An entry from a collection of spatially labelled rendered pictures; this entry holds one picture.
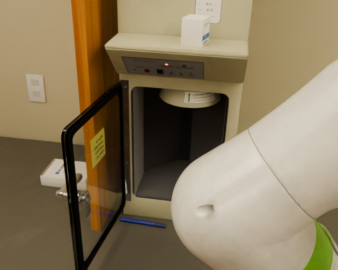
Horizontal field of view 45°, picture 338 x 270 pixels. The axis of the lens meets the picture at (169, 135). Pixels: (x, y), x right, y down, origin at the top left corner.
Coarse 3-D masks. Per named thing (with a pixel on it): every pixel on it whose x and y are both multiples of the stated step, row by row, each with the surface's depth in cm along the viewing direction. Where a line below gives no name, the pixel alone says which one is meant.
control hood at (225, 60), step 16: (112, 48) 91; (128, 48) 91; (144, 48) 90; (160, 48) 90; (176, 48) 90; (192, 48) 90; (208, 48) 90; (224, 48) 91; (240, 48) 91; (208, 64) 92; (224, 64) 91; (240, 64) 90; (224, 80) 99; (240, 80) 98
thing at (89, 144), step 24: (96, 120) 93; (96, 144) 95; (120, 144) 111; (96, 168) 97; (120, 168) 114; (96, 192) 100; (120, 192) 117; (72, 216) 89; (96, 216) 102; (72, 240) 92; (96, 240) 105
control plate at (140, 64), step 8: (128, 64) 97; (136, 64) 97; (144, 64) 96; (152, 64) 96; (160, 64) 95; (176, 64) 94; (184, 64) 94; (192, 64) 93; (200, 64) 93; (128, 72) 102; (136, 72) 101; (144, 72) 101; (152, 72) 100; (168, 72) 99; (176, 72) 98; (184, 72) 98; (192, 72) 97; (200, 72) 97
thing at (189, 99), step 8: (160, 96) 114; (168, 96) 111; (176, 96) 110; (184, 96) 109; (192, 96) 108; (200, 96) 109; (208, 96) 110; (216, 96) 112; (176, 104) 110; (184, 104) 109; (192, 104) 109; (200, 104) 109; (208, 104) 110
